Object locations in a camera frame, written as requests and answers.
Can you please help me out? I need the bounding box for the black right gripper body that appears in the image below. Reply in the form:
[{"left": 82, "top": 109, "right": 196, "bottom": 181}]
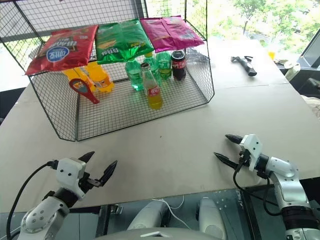
[{"left": 235, "top": 144, "right": 251, "bottom": 169}]

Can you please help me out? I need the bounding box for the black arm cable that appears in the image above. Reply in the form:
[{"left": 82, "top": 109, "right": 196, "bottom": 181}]
[
  {"left": 5, "top": 160, "right": 60, "bottom": 240},
  {"left": 232, "top": 159, "right": 285, "bottom": 216}
]

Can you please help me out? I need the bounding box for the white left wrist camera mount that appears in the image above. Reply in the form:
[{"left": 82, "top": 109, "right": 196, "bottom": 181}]
[{"left": 55, "top": 157, "right": 87, "bottom": 201}]

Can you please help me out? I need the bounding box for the green chip bag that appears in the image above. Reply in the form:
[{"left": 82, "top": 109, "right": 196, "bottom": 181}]
[{"left": 94, "top": 20, "right": 155, "bottom": 65}]

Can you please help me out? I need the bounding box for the red chip bag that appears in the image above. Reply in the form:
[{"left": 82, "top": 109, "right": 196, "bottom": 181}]
[{"left": 25, "top": 24, "right": 100, "bottom": 76}]

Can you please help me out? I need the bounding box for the thin white cable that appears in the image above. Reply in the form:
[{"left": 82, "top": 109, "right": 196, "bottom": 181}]
[{"left": 151, "top": 194, "right": 192, "bottom": 230}]

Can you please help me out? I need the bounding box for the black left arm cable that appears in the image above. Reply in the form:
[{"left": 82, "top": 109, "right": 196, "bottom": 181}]
[{"left": 5, "top": 160, "right": 60, "bottom": 240}]

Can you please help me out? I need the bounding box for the glass bottle with yellow drink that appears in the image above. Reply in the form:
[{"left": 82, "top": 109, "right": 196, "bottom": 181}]
[{"left": 139, "top": 62, "right": 164, "bottom": 110}]

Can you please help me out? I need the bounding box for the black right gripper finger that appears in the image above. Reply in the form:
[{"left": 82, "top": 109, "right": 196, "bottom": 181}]
[
  {"left": 212, "top": 152, "right": 238, "bottom": 169},
  {"left": 224, "top": 134, "right": 244, "bottom": 145}
]

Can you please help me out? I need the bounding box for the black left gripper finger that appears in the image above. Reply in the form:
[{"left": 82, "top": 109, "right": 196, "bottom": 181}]
[
  {"left": 98, "top": 160, "right": 118, "bottom": 188},
  {"left": 77, "top": 151, "right": 96, "bottom": 165}
]

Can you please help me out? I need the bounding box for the dark cola plastic bottle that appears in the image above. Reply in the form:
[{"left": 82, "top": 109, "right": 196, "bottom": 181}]
[{"left": 170, "top": 49, "right": 187, "bottom": 82}]

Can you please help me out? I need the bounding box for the magenta chip bag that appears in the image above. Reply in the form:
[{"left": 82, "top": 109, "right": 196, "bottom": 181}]
[{"left": 139, "top": 15, "right": 205, "bottom": 53}]

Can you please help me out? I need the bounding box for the black wire mesh rack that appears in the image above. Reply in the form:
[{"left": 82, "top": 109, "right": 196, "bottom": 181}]
[{"left": 0, "top": 0, "right": 216, "bottom": 142}]

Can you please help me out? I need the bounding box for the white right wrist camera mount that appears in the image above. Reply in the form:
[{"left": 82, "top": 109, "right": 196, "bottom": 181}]
[{"left": 239, "top": 133, "right": 264, "bottom": 172}]

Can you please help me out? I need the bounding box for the grey robot torso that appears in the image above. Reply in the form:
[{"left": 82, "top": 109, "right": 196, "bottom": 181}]
[{"left": 91, "top": 226, "right": 202, "bottom": 240}]

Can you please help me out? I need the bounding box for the black monitor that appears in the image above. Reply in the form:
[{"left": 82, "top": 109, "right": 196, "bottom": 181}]
[{"left": 298, "top": 36, "right": 320, "bottom": 69}]

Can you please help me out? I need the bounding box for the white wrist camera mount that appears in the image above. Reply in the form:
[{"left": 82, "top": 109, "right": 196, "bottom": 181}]
[
  {"left": 239, "top": 133, "right": 264, "bottom": 172},
  {"left": 55, "top": 157, "right": 87, "bottom": 201}
]

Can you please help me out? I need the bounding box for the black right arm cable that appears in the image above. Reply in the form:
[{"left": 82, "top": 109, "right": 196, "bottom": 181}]
[{"left": 232, "top": 159, "right": 285, "bottom": 216}]

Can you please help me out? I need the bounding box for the silver robot leg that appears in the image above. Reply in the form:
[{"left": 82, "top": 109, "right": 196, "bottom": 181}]
[
  {"left": 126, "top": 199, "right": 172, "bottom": 231},
  {"left": 198, "top": 196, "right": 228, "bottom": 240}
]

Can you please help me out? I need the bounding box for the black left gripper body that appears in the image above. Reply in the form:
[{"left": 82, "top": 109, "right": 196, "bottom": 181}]
[{"left": 78, "top": 172, "right": 101, "bottom": 195}]

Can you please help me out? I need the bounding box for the black handled tool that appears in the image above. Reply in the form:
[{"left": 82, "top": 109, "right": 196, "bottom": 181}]
[{"left": 230, "top": 55, "right": 258, "bottom": 77}]

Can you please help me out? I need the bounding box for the green soda plastic bottle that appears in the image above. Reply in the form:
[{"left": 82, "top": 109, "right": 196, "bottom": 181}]
[
  {"left": 155, "top": 50, "right": 174, "bottom": 81},
  {"left": 143, "top": 51, "right": 162, "bottom": 85},
  {"left": 124, "top": 57, "right": 145, "bottom": 92}
]

